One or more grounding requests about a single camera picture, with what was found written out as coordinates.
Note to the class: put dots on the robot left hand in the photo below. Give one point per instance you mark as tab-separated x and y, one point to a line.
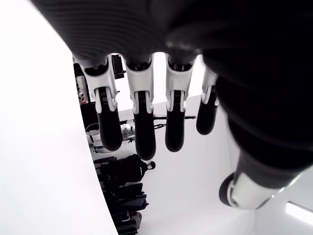
220	36

